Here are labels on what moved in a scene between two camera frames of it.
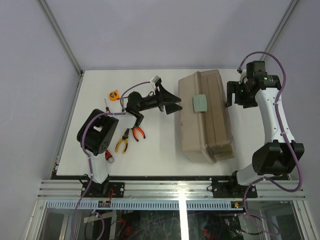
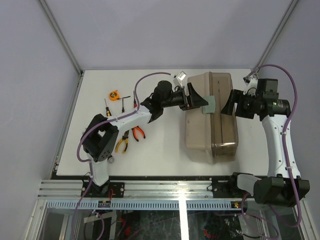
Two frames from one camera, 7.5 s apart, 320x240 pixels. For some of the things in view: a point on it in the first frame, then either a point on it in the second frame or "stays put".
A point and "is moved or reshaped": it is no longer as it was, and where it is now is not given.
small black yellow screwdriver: x=107 y=108 stays put
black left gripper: x=164 y=97 -> x=192 y=101
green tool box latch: x=200 y=103 is moved or reshaped
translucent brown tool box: x=206 y=128 is moved or reshaped
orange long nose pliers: x=134 y=133 stays put
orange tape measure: x=114 y=95 stays put
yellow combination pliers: x=125 y=137 stays put
